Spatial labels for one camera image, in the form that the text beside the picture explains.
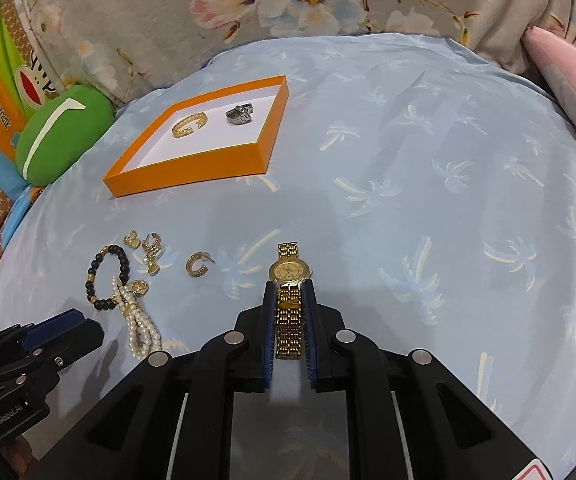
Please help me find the green pillow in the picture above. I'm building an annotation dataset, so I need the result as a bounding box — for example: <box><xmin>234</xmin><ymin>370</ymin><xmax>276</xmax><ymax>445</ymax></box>
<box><xmin>14</xmin><ymin>85</ymin><xmax>115</xmax><ymax>188</ymax></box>

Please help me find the black bead bracelet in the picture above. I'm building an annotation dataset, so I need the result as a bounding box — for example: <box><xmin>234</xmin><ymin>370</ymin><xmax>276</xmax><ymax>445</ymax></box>
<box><xmin>85</xmin><ymin>244</ymin><xmax>132</xmax><ymax>311</ymax></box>

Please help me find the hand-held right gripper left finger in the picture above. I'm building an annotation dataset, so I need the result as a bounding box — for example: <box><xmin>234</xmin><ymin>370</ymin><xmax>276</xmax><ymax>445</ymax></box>
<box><xmin>50</xmin><ymin>280</ymin><xmax>276</xmax><ymax>480</ymax></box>

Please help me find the gold chain hoop earring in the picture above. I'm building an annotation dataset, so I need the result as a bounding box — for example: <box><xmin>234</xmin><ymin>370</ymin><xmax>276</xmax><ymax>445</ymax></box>
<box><xmin>185</xmin><ymin>252</ymin><xmax>216</xmax><ymax>277</ymax></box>

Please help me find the pink pillow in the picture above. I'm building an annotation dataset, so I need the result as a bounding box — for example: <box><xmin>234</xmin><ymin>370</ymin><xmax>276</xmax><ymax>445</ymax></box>
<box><xmin>522</xmin><ymin>26</ymin><xmax>576</xmax><ymax>160</ymax></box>

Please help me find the gold wrist watch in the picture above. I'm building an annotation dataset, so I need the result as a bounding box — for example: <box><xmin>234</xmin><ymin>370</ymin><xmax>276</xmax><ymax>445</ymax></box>
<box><xmin>268</xmin><ymin>242</ymin><xmax>315</xmax><ymax>361</ymax></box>

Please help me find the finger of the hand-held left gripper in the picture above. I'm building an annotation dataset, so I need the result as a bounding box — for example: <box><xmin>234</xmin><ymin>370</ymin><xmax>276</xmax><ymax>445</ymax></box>
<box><xmin>18</xmin><ymin>321</ymin><xmax>105</xmax><ymax>386</ymax></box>
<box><xmin>0</xmin><ymin>309</ymin><xmax>87</xmax><ymax>368</ymax></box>

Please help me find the white pearl bracelet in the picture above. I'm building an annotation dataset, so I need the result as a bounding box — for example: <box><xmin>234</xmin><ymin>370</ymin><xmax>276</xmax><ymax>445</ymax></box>
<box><xmin>111</xmin><ymin>275</ymin><xmax>163</xmax><ymax>359</ymax></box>

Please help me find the orange box tray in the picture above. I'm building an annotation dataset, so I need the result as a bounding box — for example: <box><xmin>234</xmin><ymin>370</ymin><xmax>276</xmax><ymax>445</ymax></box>
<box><xmin>102</xmin><ymin>75</ymin><xmax>289</xmax><ymax>198</ymax></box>

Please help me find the light blue bed sheet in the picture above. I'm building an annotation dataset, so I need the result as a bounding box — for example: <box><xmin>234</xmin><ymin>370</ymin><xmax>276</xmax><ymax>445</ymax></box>
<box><xmin>0</xmin><ymin>32</ymin><xmax>576</xmax><ymax>480</ymax></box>

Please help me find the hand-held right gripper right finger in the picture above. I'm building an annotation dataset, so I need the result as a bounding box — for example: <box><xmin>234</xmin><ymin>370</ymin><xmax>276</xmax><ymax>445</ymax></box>
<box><xmin>303</xmin><ymin>281</ymin><xmax>558</xmax><ymax>480</ymax></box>

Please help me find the gold chain bracelet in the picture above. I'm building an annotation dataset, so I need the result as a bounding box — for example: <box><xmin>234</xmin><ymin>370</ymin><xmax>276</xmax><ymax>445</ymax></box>
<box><xmin>171</xmin><ymin>111</ymin><xmax>209</xmax><ymax>139</ymax></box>

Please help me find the grey floral blanket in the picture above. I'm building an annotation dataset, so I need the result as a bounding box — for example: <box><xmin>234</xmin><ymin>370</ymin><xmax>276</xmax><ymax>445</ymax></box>
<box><xmin>13</xmin><ymin>0</ymin><xmax>576</xmax><ymax>111</ymax></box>

